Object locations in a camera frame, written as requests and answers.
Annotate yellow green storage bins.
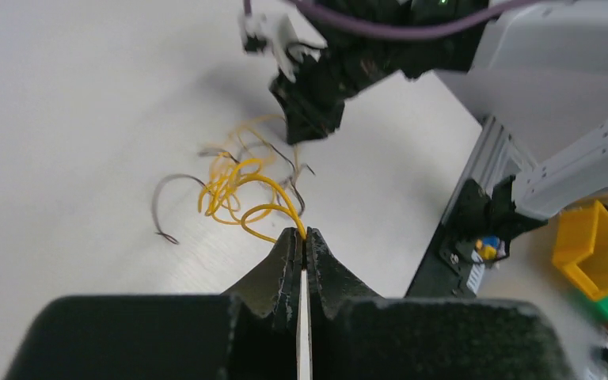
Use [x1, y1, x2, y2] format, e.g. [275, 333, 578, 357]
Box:
[552, 201, 608, 320]

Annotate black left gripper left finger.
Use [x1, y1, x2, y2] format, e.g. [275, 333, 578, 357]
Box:
[6, 228, 302, 379]

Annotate yellow wire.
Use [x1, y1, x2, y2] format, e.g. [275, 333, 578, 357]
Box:
[197, 115, 308, 245]

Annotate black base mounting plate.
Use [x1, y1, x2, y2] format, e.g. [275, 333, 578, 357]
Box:
[405, 175, 515, 298]

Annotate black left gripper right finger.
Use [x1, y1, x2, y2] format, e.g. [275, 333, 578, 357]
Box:
[306, 229, 575, 379]

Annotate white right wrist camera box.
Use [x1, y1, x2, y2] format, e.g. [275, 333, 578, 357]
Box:
[238, 13, 326, 83]

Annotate aluminium frame rail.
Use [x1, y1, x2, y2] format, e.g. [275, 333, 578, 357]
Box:
[441, 115, 538, 225]

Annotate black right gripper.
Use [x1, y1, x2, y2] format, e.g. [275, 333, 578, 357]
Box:
[269, 49, 388, 146]

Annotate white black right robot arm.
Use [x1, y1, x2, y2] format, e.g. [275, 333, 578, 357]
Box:
[270, 1, 608, 240]

